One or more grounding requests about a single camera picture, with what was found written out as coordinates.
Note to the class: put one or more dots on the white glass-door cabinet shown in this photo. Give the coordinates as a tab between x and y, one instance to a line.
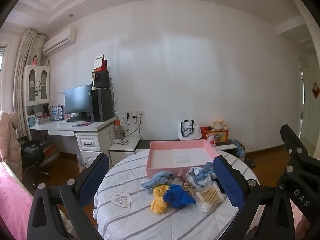
37	100

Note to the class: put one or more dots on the blue and white wipes pack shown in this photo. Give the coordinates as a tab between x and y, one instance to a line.
56	112

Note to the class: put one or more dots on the white wall air conditioner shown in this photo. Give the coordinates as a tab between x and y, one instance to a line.
60	42

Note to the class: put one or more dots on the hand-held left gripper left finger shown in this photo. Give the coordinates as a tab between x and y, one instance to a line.
93	180

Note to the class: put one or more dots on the orange hanging tag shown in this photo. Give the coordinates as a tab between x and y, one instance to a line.
117	124

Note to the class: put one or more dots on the pink heart toy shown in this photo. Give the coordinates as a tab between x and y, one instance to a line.
211	141

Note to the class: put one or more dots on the light blue cloth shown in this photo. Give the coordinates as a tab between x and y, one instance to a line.
160	177

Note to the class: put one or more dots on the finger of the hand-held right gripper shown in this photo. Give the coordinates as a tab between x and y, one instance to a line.
290	136

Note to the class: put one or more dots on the white tote bag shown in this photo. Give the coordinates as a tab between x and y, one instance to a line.
190	131

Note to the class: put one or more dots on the low white and black cabinet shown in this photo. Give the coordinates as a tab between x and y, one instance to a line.
143	143

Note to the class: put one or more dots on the blue plastic package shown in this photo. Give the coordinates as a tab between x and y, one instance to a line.
240	150

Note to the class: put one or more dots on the small doll figurine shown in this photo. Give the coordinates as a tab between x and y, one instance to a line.
35	60

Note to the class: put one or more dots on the pink bedding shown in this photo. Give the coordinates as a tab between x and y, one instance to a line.
12	205

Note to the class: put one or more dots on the red and white desk calendar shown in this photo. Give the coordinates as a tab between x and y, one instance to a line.
98	62

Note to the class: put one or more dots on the cream plush toy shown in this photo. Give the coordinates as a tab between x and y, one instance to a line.
219	124

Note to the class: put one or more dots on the red door decoration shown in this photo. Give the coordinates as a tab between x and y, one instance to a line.
317	86

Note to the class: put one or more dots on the white door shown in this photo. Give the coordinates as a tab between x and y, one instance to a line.
312	120

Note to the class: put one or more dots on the pink padded coat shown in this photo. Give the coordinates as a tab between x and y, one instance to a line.
10	140

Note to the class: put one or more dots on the black office chair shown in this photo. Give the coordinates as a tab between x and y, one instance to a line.
30	155

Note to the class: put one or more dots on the beige scrunchie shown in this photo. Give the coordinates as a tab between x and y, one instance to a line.
187	186

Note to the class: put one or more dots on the black computer monitor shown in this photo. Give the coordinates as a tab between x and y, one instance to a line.
78	98

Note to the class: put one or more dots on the pack of cotton swabs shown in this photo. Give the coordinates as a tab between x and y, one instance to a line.
208	197

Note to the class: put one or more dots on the pink box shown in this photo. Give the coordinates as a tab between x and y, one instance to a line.
152	170

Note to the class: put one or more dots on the printed baby hat blue bow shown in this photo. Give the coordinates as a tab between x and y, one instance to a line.
200	177

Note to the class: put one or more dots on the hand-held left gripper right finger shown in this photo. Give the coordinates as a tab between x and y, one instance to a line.
230	182

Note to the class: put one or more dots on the red toy box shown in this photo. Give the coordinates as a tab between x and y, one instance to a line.
220	136

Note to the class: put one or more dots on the yellow knitted cloth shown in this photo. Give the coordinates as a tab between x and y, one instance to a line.
158	205

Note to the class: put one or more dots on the white striped tablecloth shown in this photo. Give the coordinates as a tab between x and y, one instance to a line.
125	220

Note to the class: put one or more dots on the black box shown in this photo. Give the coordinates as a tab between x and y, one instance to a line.
101	80

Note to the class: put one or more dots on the pink flat pouch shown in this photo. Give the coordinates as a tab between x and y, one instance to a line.
81	124

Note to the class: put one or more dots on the white wall socket strip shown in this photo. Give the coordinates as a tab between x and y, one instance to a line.
137	112

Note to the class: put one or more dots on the stack of books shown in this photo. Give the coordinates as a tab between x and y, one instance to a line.
40	121

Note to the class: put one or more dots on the blue knitted cloth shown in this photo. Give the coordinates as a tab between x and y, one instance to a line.
180	196

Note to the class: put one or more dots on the beige curtain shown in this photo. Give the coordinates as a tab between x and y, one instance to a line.
23	62

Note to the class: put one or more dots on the white desk with drawers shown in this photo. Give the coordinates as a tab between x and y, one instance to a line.
100	137

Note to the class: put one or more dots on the floral cloth pouch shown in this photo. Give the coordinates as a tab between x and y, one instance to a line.
121	142

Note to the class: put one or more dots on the black computer tower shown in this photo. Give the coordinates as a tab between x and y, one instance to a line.
101	105

